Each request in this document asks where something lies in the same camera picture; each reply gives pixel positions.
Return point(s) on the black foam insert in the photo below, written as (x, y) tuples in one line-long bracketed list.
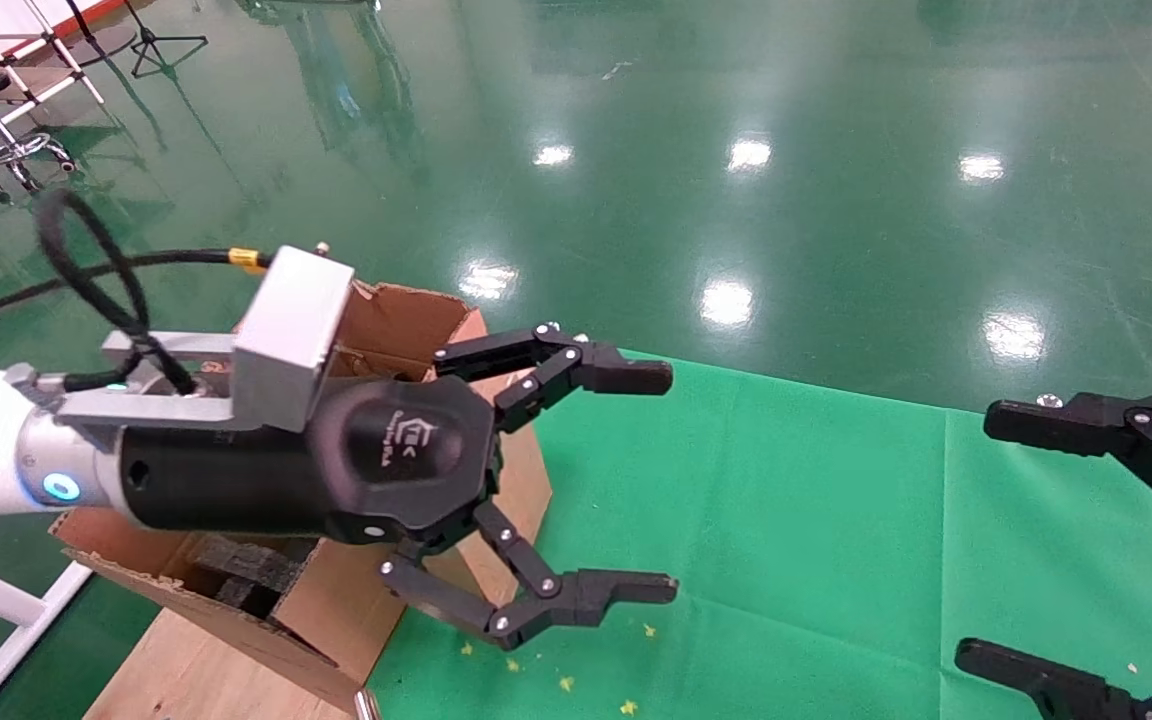
[(246, 565)]

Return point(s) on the white metal rack frame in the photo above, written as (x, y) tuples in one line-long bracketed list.
[(26, 45)]

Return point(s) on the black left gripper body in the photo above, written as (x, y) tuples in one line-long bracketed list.
[(236, 480)]

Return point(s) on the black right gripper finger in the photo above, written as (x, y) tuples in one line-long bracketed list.
[(1116, 420), (1066, 690)]

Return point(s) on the green table cloth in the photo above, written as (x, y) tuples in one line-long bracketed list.
[(786, 560)]

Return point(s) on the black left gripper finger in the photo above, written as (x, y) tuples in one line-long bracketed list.
[(536, 608), (626, 376)]

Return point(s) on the black tripod stand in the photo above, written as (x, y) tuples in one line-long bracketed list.
[(151, 45)]

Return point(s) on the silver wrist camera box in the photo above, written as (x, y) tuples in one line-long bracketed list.
[(286, 340)]

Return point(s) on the large open cardboard carton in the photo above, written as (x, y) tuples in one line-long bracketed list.
[(336, 600)]

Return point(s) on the black round-base stand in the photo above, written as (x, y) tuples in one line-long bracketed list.
[(101, 40)]

